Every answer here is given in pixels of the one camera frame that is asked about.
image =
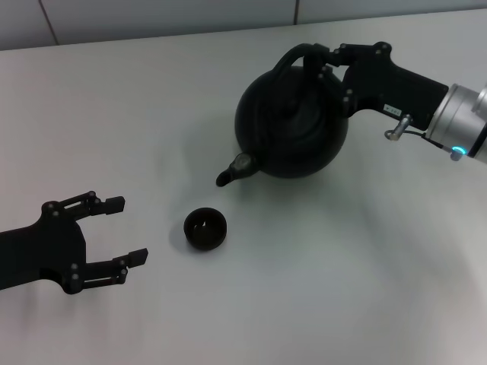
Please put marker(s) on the small dark teacup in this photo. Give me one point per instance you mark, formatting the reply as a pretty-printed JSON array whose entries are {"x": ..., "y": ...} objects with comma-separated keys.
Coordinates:
[{"x": 205, "y": 239}]

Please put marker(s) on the black round teapot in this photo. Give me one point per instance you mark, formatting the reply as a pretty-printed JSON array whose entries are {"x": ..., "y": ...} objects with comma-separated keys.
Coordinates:
[{"x": 289, "y": 125}]

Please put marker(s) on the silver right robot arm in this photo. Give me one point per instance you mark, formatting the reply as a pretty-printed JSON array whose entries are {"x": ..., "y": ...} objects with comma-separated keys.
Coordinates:
[{"x": 460, "y": 118}]

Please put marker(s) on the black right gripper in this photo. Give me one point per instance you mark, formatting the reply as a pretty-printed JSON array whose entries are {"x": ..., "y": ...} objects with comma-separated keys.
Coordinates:
[{"x": 388, "y": 87}]

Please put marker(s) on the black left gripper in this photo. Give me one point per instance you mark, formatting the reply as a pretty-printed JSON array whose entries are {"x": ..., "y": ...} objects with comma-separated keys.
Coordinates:
[{"x": 49, "y": 247}]

